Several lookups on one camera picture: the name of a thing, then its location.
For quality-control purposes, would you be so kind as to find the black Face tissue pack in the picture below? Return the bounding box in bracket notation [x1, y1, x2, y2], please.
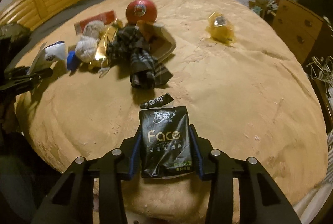
[139, 106, 194, 179]

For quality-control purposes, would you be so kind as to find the white foil pouch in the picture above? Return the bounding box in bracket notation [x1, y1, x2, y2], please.
[27, 41, 67, 75]

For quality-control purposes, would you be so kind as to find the striped cloth cover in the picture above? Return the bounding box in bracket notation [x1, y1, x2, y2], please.
[293, 130, 332, 223]

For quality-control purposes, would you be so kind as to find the blue bottle cap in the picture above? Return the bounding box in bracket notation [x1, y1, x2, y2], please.
[66, 51, 80, 71]

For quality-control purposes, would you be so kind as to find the white crumpled tissue ball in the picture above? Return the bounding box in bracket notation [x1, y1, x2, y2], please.
[75, 36, 98, 63]

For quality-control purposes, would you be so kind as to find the wooden headboard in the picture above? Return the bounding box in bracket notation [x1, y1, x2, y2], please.
[1, 0, 82, 31]

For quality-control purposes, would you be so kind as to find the gold foil wrapper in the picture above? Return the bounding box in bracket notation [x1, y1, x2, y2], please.
[89, 18, 124, 70]

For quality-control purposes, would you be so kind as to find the red carton box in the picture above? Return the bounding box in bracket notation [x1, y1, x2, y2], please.
[74, 11, 116, 35]

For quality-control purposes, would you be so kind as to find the orange bed blanket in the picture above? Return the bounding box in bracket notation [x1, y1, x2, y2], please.
[14, 0, 329, 224]

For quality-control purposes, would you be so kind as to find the dark plaid wrapper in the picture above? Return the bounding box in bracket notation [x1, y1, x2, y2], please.
[106, 26, 173, 89]

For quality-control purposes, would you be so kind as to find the red apple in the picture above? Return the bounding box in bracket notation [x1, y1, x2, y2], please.
[125, 0, 158, 25]

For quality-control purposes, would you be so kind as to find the torn black wrapper strip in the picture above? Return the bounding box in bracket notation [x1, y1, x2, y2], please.
[140, 93, 174, 110]

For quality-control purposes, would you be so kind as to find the brown cardboard box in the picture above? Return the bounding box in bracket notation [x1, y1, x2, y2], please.
[136, 20, 177, 62]

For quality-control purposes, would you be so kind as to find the wooden chest of drawers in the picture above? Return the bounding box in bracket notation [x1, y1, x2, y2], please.
[272, 0, 332, 66]

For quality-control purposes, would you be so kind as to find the yellow plastic wrapper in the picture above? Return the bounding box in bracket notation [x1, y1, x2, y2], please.
[206, 12, 235, 45]

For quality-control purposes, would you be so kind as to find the tangle of white cables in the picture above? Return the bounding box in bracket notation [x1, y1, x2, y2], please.
[305, 54, 333, 100]

